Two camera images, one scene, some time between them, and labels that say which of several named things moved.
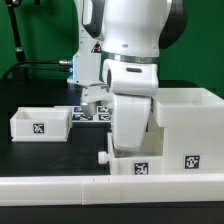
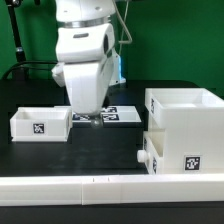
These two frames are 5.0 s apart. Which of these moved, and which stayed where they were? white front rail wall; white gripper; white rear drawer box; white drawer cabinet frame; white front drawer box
Moved: white front drawer box; white gripper
Stayed: white rear drawer box; white front rail wall; white drawer cabinet frame
